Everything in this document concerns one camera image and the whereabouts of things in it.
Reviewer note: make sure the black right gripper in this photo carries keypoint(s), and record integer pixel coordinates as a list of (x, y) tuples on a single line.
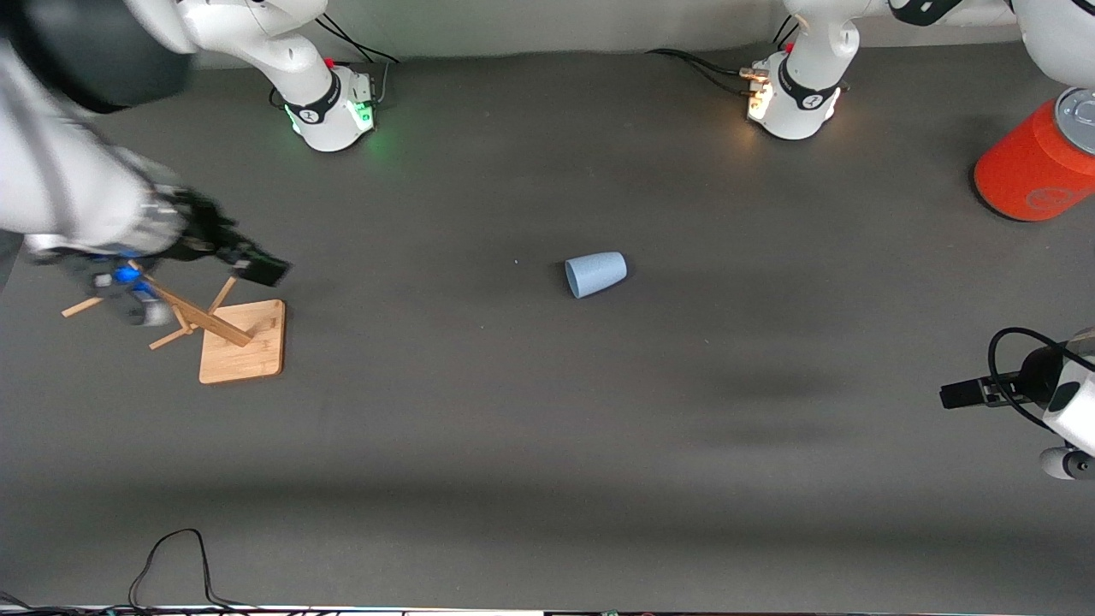
[(203, 229)]

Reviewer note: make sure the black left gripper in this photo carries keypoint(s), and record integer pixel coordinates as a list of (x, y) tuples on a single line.
[(1034, 375)]

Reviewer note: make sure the light blue plastic cup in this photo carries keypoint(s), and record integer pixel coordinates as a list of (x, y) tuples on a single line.
[(596, 274)]

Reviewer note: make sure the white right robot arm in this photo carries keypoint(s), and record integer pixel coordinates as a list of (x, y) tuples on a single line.
[(282, 51)]

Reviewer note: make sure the wooden cup rack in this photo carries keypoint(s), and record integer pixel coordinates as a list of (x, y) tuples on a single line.
[(244, 355)]

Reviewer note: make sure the orange drink can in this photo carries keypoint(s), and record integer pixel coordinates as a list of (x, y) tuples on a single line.
[(1026, 171)]

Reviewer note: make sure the dark grey table cloth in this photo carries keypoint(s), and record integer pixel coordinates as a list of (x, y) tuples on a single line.
[(547, 428)]

